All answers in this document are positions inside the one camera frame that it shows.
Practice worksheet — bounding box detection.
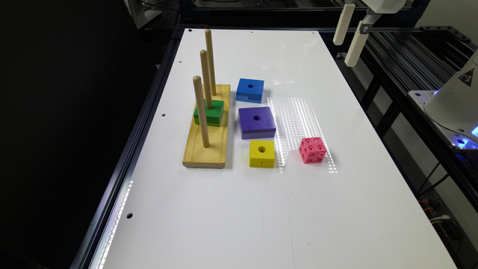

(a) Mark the middle wooden peg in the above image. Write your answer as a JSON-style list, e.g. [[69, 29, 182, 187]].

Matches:
[[200, 49, 212, 110]]

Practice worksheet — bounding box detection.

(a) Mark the wooden peg base board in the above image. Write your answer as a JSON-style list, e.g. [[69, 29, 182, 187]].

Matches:
[[182, 84, 231, 168]]

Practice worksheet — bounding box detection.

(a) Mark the black aluminium frame rack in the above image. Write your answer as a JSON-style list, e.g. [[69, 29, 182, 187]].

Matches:
[[338, 27, 477, 207]]

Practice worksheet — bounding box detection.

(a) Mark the blue block with hole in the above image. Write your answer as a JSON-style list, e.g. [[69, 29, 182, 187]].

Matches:
[[236, 78, 264, 103]]

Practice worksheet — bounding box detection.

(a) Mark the pink cube with holes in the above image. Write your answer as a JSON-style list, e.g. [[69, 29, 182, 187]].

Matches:
[[299, 137, 327, 164]]

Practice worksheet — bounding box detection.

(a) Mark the front wooden peg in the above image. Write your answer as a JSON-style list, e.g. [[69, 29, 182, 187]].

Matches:
[[193, 75, 210, 148]]

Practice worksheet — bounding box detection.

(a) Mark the yellow block with hole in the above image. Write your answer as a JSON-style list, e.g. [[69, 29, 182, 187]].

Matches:
[[249, 140, 276, 168]]

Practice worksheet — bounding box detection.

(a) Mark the green block on peg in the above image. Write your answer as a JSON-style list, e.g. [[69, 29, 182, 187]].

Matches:
[[205, 100, 224, 126]]

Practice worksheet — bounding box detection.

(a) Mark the rear wooden peg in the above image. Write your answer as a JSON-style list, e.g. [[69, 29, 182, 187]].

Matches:
[[205, 28, 217, 96]]

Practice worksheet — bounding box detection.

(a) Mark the wooden peg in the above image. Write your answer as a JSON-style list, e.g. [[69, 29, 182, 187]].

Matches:
[[200, 49, 212, 110], [205, 28, 217, 96], [193, 75, 210, 148]]

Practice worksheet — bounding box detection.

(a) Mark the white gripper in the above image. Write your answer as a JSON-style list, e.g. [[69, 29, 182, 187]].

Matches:
[[332, 0, 406, 67]]

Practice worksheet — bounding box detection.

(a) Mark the purple block with hole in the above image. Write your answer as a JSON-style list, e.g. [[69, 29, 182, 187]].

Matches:
[[238, 107, 276, 140]]

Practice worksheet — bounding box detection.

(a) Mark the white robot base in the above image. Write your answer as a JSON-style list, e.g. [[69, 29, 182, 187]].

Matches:
[[409, 53, 477, 152]]

